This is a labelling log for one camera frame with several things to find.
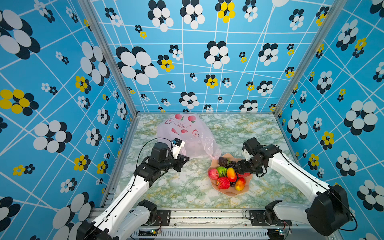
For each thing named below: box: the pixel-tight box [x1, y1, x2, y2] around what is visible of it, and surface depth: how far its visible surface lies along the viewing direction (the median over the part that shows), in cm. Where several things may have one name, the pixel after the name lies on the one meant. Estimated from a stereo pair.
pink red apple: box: [208, 168, 219, 180], surface depth 81 cm
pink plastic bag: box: [156, 113, 222, 160], surface depth 93 cm
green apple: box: [217, 166, 228, 178], surface depth 84 cm
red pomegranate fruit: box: [237, 172, 251, 180], surface depth 80 cm
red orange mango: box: [226, 167, 238, 183], surface depth 80 cm
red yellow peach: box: [235, 177, 246, 191], surface depth 80 cm
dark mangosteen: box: [218, 157, 228, 167], surface depth 87 cm
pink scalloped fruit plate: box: [207, 153, 253, 197], surface depth 82 cm
